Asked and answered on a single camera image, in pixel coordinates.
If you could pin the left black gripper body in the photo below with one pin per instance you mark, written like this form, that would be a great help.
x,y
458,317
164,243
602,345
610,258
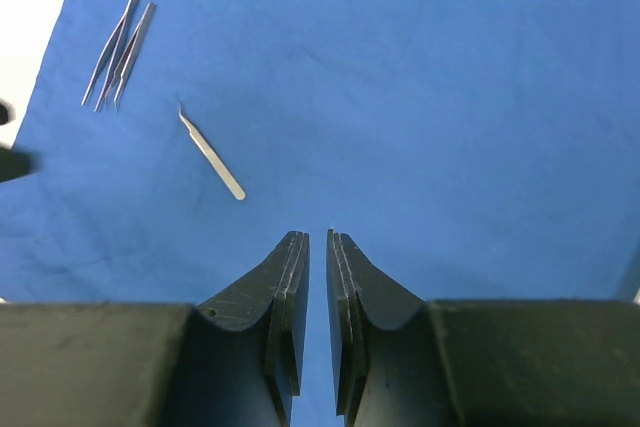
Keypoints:
x,y
15,164

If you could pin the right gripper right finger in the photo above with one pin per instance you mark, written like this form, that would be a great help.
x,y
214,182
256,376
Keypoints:
x,y
399,360

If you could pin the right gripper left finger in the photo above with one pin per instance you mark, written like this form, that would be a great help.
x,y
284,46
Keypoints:
x,y
233,360

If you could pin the steel tweezers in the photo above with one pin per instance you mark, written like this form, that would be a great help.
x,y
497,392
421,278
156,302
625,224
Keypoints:
x,y
110,56
131,52

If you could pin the blue surgical cloth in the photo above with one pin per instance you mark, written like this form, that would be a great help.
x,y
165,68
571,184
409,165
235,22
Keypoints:
x,y
471,148

